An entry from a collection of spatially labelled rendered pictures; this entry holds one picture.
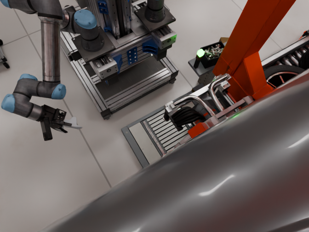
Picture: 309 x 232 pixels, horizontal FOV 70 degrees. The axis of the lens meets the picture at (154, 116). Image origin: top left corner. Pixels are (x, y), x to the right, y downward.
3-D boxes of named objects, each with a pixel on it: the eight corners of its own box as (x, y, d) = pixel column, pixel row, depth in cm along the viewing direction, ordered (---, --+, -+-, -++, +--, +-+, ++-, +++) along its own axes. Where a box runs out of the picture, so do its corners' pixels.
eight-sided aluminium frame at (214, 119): (173, 168, 142) (187, 148, 91) (167, 159, 144) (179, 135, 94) (237, 128, 154) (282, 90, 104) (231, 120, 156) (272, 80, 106)
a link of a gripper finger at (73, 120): (83, 117, 113) (65, 113, 112) (81, 128, 111) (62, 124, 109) (84, 119, 116) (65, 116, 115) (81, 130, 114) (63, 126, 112)
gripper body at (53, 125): (68, 112, 114) (45, 102, 106) (64, 127, 110) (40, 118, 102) (60, 115, 119) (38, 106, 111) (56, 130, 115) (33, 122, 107)
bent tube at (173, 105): (190, 136, 109) (194, 130, 99) (168, 106, 114) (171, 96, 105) (218, 119, 112) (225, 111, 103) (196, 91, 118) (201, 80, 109)
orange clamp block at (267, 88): (261, 107, 106) (278, 95, 102) (250, 95, 109) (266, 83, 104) (264, 107, 112) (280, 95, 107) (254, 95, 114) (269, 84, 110)
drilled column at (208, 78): (203, 88, 231) (214, 65, 193) (197, 81, 235) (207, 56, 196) (210, 84, 234) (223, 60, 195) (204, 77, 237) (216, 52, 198)
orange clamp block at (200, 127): (202, 144, 100) (197, 146, 92) (192, 130, 102) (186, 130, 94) (215, 136, 97) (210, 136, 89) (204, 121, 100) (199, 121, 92)
